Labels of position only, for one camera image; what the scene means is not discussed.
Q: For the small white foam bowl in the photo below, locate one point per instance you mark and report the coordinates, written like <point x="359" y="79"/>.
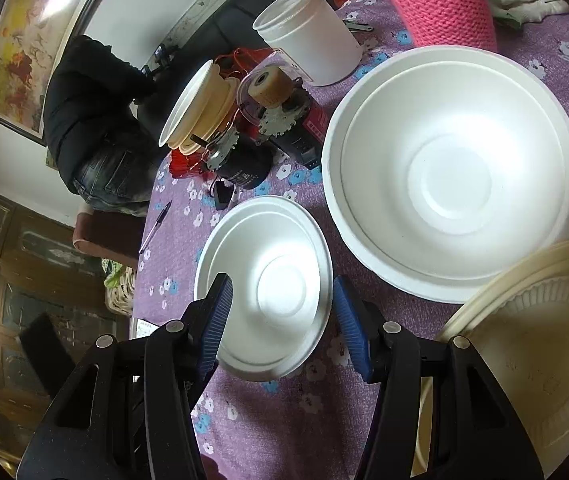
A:
<point x="274" y="240"/>

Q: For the black chair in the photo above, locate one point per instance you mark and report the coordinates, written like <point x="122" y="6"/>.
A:
<point x="39" y="345"/>

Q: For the white plastic jar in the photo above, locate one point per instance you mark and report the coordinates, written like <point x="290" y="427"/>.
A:
<point x="314" y="45"/>

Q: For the stack of cream bowls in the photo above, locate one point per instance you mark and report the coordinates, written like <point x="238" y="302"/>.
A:
<point x="189" y="105"/>

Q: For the printed cloth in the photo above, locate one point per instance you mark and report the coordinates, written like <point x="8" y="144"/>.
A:
<point x="119" y="290"/>

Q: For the dark wooden cabinet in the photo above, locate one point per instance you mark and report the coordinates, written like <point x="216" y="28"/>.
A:
<point x="9" y="270"/>

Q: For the bottle with pink knitted sleeve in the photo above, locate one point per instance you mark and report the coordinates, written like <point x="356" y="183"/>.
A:
<point x="439" y="5"/>

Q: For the cream plastic bowl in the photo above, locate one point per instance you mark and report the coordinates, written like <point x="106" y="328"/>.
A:
<point x="539" y="350"/>

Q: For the brown twine spool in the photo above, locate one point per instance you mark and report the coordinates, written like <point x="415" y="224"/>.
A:
<point x="270" y="87"/>

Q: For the black pen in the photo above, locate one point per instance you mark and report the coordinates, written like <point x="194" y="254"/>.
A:
<point x="157" y="225"/>

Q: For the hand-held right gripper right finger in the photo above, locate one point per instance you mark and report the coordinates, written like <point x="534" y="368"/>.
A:
<point x="349" y="322"/>

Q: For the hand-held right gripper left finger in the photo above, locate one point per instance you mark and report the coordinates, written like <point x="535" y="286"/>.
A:
<point x="218" y="315"/>

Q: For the black sofa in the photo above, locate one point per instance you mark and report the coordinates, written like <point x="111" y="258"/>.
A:
<point x="229" y="27"/>

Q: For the brown chair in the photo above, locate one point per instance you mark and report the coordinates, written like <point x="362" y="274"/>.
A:
<point x="99" y="232"/>

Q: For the small black adapter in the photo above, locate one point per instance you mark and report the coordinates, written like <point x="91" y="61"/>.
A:
<point x="223" y="196"/>

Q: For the large white foam bowl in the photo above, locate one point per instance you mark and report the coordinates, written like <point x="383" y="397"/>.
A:
<point x="454" y="175"/>

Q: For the purple floral tablecloth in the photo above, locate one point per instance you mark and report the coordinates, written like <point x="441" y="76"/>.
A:
<point x="284" y="410"/>

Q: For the framed wall painting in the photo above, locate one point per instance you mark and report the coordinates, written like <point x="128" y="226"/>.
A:
<point x="19" y="50"/>

